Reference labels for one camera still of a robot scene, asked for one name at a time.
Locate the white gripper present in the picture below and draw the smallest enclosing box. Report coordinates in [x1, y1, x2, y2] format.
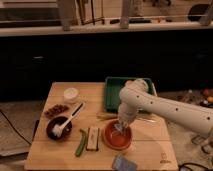
[118, 112, 135, 128]

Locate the red bowl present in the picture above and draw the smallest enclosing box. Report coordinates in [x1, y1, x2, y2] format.
[102, 120, 132, 150]

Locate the blue towel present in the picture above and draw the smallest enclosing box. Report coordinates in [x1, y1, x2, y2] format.
[114, 123, 127, 135]

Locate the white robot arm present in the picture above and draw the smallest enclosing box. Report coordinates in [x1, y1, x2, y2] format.
[118, 79, 213, 137]

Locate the white small bowl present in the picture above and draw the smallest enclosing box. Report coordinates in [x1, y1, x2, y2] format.
[63, 87, 79, 102]

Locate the dark brown bowl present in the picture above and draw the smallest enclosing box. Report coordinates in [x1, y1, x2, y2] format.
[46, 116, 72, 141]

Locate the green plastic tray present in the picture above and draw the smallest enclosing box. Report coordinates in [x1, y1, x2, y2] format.
[104, 77, 157, 113]

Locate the wooden block brush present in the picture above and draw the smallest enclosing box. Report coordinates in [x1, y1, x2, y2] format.
[86, 127, 99, 151]

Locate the blue sponge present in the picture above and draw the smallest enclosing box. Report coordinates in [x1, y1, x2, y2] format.
[112, 155, 137, 171]

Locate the green pepper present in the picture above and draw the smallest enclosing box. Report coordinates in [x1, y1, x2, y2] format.
[75, 129, 87, 157]

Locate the pile of brown nuts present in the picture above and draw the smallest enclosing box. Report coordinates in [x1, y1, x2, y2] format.
[44, 104, 69, 118]

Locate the black cable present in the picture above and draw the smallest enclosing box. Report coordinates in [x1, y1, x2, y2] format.
[0, 109, 33, 147]

